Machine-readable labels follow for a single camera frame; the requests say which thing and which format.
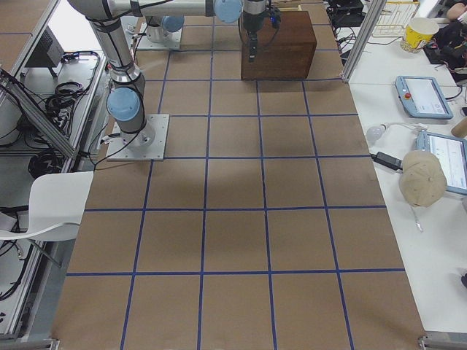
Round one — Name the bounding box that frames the white light bulb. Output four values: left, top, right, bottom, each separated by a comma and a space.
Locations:
366, 124, 387, 144

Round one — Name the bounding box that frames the yellow popcorn bucket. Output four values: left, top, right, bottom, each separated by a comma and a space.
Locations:
400, 17, 439, 53

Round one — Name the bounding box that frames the grey control box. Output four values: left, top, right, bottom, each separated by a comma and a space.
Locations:
25, 26, 65, 77

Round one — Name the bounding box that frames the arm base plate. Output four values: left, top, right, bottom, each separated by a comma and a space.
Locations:
138, 22, 182, 51
106, 114, 169, 161

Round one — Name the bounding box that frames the aluminium frame post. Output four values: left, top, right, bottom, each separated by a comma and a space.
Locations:
341, 0, 386, 82

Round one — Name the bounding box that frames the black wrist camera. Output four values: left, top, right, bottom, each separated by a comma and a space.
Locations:
268, 7, 281, 29

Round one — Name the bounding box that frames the dark wooden drawer cabinet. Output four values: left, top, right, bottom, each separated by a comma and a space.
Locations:
241, 11, 317, 80

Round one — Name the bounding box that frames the white plastic chair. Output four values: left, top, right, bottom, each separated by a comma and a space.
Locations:
1, 171, 93, 242

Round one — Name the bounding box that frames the blue teach pendant near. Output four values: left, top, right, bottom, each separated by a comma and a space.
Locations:
415, 131, 466, 195

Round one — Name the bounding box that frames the cardboard tube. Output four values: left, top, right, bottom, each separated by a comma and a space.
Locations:
451, 118, 467, 138

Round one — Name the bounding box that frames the black power adapter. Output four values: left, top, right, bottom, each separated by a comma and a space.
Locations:
371, 152, 402, 171

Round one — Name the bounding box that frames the blue teach pendant far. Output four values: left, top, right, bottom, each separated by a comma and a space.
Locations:
395, 76, 453, 120

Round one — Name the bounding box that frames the blue teach pendant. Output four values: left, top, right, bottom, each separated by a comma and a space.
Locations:
415, 131, 466, 195
395, 76, 453, 120

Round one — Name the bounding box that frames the beige baseball cap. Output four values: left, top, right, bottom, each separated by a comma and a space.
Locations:
399, 150, 447, 207

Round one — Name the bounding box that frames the light wood drawer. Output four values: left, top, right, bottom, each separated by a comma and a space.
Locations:
271, 0, 301, 12

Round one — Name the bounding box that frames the gold wire basket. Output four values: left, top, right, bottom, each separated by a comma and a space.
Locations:
372, 1, 420, 38

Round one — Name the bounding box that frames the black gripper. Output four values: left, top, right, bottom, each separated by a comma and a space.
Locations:
242, 11, 261, 61

